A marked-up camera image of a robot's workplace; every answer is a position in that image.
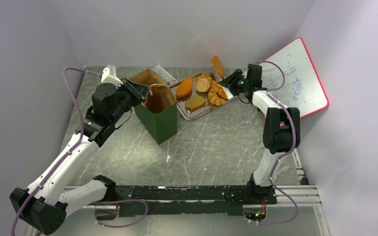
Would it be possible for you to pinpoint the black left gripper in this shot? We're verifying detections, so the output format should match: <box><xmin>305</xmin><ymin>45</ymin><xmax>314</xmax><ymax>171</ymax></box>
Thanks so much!
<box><xmin>110</xmin><ymin>77</ymin><xmax>151</xmax><ymax>122</ymax></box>

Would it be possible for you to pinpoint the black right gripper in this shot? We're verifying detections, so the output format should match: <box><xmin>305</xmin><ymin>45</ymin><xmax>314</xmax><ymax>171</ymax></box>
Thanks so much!
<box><xmin>218</xmin><ymin>69</ymin><xmax>249</xmax><ymax>96</ymax></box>

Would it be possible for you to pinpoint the pale croissant fake bread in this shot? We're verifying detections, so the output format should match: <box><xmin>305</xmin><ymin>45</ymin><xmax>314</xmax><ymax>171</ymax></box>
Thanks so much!
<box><xmin>209</xmin><ymin>90</ymin><xmax>225</xmax><ymax>106</ymax></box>

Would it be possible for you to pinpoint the green paper bag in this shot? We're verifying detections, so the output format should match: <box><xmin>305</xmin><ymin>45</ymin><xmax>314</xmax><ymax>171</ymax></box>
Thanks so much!
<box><xmin>129</xmin><ymin>69</ymin><xmax>178</xmax><ymax>145</ymax></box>

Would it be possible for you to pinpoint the long orange fake baguette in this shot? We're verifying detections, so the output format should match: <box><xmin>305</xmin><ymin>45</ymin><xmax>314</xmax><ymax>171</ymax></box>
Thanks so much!
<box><xmin>210</xmin><ymin>56</ymin><xmax>225</xmax><ymax>79</ymax></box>

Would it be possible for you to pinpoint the pale round fake bun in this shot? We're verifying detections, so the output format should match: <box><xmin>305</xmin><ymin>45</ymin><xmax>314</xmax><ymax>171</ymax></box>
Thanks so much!
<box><xmin>196</xmin><ymin>77</ymin><xmax>211</xmax><ymax>92</ymax></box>

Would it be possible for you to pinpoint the metal baking tray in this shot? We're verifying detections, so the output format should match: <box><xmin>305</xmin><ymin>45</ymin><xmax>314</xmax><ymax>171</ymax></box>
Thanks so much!
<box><xmin>176</xmin><ymin>66</ymin><xmax>222</xmax><ymax>121</ymax></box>

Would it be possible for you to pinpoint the round seeded fake bread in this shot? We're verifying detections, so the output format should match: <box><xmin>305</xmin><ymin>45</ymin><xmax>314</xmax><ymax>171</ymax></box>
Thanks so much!
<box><xmin>185</xmin><ymin>95</ymin><xmax>206</xmax><ymax>112</ymax></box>

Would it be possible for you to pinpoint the smooth orange fake loaf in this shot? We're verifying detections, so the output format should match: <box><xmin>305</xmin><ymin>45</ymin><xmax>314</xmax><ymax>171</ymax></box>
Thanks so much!
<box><xmin>175</xmin><ymin>77</ymin><xmax>193</xmax><ymax>98</ymax></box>

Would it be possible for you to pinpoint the braided orange fake bread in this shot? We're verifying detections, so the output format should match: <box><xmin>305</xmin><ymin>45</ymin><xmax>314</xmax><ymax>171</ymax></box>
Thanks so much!
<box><xmin>200</xmin><ymin>74</ymin><xmax>228</xmax><ymax>104</ymax></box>

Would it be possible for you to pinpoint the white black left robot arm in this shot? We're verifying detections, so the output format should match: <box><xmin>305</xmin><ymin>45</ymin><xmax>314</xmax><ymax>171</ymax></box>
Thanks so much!
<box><xmin>10</xmin><ymin>78</ymin><xmax>151</xmax><ymax>235</ymax></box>

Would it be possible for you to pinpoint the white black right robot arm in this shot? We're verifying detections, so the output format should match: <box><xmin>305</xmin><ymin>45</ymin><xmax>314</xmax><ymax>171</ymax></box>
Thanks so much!
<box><xmin>219</xmin><ymin>64</ymin><xmax>300</xmax><ymax>204</ymax></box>

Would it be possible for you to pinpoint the clear plastic packet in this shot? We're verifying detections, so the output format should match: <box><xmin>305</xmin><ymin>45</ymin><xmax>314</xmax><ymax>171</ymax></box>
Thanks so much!
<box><xmin>152</xmin><ymin>65</ymin><xmax>178</xmax><ymax>86</ymax></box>

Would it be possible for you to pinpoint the pink framed whiteboard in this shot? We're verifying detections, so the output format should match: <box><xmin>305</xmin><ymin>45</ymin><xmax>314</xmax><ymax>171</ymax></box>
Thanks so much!
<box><xmin>259</xmin><ymin>37</ymin><xmax>330</xmax><ymax>118</ymax></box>

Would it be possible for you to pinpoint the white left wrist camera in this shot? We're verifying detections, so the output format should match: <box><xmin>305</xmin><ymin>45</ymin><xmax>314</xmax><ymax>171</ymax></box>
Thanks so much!
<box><xmin>101</xmin><ymin>64</ymin><xmax>123</xmax><ymax>88</ymax></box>

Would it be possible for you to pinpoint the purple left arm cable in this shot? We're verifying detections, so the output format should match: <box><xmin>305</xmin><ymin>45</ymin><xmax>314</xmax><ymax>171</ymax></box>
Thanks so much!
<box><xmin>10</xmin><ymin>67</ymin><xmax>102</xmax><ymax>236</ymax></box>

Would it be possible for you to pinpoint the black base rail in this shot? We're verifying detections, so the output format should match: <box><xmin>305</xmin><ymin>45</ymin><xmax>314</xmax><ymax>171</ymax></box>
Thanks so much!
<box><xmin>83</xmin><ymin>185</ymin><xmax>278</xmax><ymax>217</ymax></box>

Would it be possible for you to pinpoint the aluminium frame rail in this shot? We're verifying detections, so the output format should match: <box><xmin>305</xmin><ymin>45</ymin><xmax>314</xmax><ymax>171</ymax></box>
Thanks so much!
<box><xmin>26</xmin><ymin>140</ymin><xmax>331</xmax><ymax>236</ymax></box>

